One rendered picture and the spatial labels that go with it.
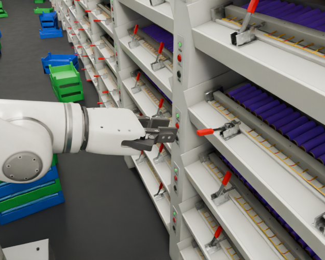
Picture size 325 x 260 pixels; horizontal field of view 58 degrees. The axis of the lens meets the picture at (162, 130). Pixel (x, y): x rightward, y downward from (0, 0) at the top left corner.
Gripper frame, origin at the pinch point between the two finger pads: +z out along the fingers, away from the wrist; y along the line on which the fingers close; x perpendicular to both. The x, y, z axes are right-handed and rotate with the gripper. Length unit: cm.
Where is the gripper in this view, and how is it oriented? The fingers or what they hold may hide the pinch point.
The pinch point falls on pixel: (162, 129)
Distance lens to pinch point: 56.7
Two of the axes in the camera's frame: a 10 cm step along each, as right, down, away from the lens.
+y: 3.8, 5.0, -7.8
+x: 2.3, -8.7, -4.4
